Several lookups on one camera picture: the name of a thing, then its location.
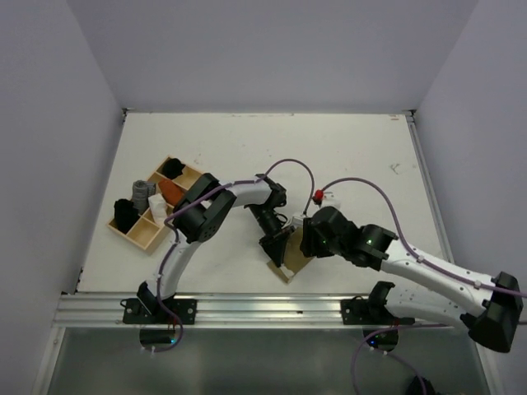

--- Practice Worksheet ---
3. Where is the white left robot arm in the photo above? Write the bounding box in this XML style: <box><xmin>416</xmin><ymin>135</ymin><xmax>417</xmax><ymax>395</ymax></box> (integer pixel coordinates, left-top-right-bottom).
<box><xmin>137</xmin><ymin>173</ymin><xmax>295</xmax><ymax>323</ymax></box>

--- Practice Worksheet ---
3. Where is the black rolled cloth compartment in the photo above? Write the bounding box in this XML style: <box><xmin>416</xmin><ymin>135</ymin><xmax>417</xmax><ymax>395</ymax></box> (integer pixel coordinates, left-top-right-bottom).
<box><xmin>114</xmin><ymin>198</ymin><xmax>139</xmax><ymax>234</ymax></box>
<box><xmin>161</xmin><ymin>158</ymin><xmax>185</xmax><ymax>179</ymax></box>

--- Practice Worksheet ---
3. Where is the aluminium front rail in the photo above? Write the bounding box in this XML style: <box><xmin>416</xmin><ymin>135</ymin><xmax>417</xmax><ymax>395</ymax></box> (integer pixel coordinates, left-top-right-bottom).
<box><xmin>52</xmin><ymin>292</ymin><xmax>466</xmax><ymax>330</ymax></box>

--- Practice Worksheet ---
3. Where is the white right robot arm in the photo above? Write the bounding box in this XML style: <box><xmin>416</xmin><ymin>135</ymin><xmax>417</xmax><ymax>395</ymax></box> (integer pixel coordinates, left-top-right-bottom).
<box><xmin>301</xmin><ymin>207</ymin><xmax>523</xmax><ymax>353</ymax></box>

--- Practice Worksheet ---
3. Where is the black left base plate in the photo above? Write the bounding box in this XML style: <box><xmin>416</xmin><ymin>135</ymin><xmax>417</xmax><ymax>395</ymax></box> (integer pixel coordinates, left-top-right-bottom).
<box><xmin>120</xmin><ymin>298</ymin><xmax>198</xmax><ymax>325</ymax></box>

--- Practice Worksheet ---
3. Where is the wooden divided organizer box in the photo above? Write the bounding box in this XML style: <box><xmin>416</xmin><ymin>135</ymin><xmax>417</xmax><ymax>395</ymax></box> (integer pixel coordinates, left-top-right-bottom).
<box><xmin>107</xmin><ymin>156</ymin><xmax>203</xmax><ymax>254</ymax></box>

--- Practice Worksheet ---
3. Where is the black rolled cloth far compartment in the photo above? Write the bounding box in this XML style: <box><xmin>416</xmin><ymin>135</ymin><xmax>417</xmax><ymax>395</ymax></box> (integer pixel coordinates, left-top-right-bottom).
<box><xmin>161</xmin><ymin>158</ymin><xmax>185</xmax><ymax>179</ymax></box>

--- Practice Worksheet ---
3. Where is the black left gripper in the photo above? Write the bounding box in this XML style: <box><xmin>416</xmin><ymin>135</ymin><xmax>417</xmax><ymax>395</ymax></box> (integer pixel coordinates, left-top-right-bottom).
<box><xmin>249</xmin><ymin>203</ymin><xmax>296</xmax><ymax>267</ymax></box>

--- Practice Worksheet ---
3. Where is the orange rolled cloth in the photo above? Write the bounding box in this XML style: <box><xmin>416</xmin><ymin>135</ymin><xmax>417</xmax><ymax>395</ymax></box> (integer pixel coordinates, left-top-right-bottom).
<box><xmin>158</xmin><ymin>179</ymin><xmax>184</xmax><ymax>207</ymax></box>

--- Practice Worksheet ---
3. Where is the black rolled cloth near compartment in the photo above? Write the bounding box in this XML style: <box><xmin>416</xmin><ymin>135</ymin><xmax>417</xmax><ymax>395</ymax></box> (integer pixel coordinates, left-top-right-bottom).
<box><xmin>114</xmin><ymin>198</ymin><xmax>139</xmax><ymax>234</ymax></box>

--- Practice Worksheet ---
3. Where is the white rolled cloth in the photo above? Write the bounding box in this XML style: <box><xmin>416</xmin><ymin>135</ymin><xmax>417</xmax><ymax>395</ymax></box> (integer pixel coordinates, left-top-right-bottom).
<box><xmin>148</xmin><ymin>193</ymin><xmax>167</xmax><ymax>226</ymax></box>

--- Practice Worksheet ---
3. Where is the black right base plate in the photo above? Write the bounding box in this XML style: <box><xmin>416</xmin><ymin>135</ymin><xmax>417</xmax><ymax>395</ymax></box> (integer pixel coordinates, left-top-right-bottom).
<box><xmin>340</xmin><ymin>296</ymin><xmax>416</xmax><ymax>326</ymax></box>

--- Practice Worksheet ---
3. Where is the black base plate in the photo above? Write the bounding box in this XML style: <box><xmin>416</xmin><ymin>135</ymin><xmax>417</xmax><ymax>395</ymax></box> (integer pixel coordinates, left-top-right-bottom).
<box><xmin>120</xmin><ymin>298</ymin><xmax>198</xmax><ymax>325</ymax></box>
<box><xmin>340</xmin><ymin>296</ymin><xmax>416</xmax><ymax>326</ymax></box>

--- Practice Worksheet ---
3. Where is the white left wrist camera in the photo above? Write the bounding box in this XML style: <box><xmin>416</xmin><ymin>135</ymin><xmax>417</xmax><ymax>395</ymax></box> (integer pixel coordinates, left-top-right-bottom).
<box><xmin>287</xmin><ymin>213</ymin><xmax>306</xmax><ymax>228</ymax></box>

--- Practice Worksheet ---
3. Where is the black object bottom corner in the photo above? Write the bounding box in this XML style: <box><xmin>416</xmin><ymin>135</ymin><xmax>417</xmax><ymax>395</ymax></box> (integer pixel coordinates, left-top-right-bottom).
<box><xmin>404</xmin><ymin>376</ymin><xmax>440</xmax><ymax>395</ymax></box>

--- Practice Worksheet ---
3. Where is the olive and cream underwear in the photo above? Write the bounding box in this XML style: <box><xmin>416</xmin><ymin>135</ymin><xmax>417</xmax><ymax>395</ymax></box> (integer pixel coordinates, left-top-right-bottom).
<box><xmin>267</xmin><ymin>228</ymin><xmax>313</xmax><ymax>284</ymax></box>

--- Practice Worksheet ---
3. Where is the grey striped rolled cloth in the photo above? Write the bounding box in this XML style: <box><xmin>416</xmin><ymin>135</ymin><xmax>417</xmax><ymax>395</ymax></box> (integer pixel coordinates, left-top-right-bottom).
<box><xmin>132</xmin><ymin>180</ymin><xmax>156</xmax><ymax>214</ymax></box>

